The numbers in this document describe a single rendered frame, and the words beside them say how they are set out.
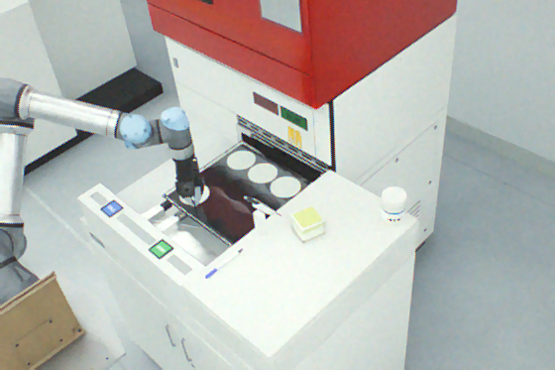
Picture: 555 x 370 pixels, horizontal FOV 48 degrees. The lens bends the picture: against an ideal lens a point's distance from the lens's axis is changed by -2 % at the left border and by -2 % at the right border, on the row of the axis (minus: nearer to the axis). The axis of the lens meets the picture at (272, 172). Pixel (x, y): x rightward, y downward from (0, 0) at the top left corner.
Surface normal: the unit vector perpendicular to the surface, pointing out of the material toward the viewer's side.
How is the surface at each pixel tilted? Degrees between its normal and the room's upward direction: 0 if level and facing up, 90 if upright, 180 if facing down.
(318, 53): 90
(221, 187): 0
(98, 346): 0
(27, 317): 90
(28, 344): 90
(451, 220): 0
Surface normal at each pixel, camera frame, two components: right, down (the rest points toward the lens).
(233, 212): -0.09, -0.74
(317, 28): 0.70, 0.43
